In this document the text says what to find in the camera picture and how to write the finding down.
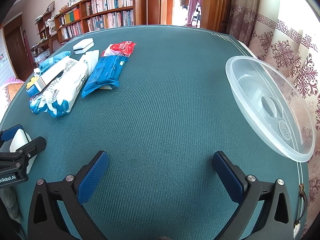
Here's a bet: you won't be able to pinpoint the red snack packet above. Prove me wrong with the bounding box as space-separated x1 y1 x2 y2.
101 41 137 57

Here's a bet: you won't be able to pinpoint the white eraser with black stripe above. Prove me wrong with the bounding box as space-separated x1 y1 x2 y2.
9 129 32 174
73 38 95 55

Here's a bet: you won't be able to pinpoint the patterned sheer curtain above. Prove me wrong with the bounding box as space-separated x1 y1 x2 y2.
247 0 320 230

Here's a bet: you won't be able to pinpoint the rows of books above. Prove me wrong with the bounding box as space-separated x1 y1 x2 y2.
85 0 133 30

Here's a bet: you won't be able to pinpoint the wooden door frame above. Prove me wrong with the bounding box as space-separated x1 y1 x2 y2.
147 0 190 26

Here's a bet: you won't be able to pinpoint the dark wooden door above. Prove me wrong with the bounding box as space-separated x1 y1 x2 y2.
4 26 33 80

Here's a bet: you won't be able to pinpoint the blue cloth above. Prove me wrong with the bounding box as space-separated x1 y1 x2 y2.
37 51 72 74

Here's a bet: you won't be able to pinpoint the white packet with blue ends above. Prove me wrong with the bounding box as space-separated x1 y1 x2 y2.
42 59 90 118

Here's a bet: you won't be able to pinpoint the dark braided strap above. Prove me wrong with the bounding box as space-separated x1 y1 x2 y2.
293 184 310 234

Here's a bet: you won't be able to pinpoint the light blue cracker packet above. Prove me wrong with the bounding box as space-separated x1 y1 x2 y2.
29 96 50 115

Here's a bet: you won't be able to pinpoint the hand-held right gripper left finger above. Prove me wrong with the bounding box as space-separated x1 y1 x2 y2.
27 150 110 240

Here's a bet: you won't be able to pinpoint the white and blue medicine box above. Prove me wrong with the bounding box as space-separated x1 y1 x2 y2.
26 56 71 97

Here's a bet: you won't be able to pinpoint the small wooden shelf unit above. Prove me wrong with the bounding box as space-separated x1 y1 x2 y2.
35 12 58 53

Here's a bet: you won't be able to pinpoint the grey fuzzy cloth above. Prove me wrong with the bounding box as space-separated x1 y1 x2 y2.
0 187 22 223

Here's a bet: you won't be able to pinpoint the tall wooden bookcase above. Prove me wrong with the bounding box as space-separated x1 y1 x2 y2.
80 0 148 34

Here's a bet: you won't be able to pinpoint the white pointed packet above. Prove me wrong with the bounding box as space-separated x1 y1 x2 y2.
79 50 101 77

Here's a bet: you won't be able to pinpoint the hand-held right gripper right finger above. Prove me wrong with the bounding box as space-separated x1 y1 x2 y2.
212 151 294 240

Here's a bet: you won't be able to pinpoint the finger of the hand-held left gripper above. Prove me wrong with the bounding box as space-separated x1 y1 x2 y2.
0 136 47 181
0 124 24 147

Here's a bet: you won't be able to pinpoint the low wooden bookcase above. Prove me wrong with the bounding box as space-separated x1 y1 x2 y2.
54 7 83 43

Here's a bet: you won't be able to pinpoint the purple garment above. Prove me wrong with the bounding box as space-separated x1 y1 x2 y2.
187 0 204 27

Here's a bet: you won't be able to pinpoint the blue plastic packet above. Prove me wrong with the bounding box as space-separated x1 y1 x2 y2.
81 55 130 98

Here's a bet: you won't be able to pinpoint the pink blanket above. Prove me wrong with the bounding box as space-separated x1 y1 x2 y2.
0 77 25 90

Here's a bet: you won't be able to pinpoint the clear plastic bowl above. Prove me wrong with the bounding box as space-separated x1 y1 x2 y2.
225 56 317 163

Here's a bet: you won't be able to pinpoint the brown patterned curtain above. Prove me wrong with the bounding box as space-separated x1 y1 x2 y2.
226 0 262 47

